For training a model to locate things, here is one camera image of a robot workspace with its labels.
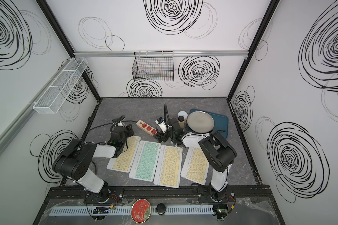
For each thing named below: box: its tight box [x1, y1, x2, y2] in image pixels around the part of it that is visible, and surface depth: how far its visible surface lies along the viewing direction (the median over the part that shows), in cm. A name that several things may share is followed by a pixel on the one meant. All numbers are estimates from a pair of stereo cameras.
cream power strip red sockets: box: [136, 119, 158, 136], surface depth 101 cm
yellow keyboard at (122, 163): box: [106, 135, 142, 173], surface depth 86 cm
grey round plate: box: [186, 110, 215, 134], surface depth 105 cm
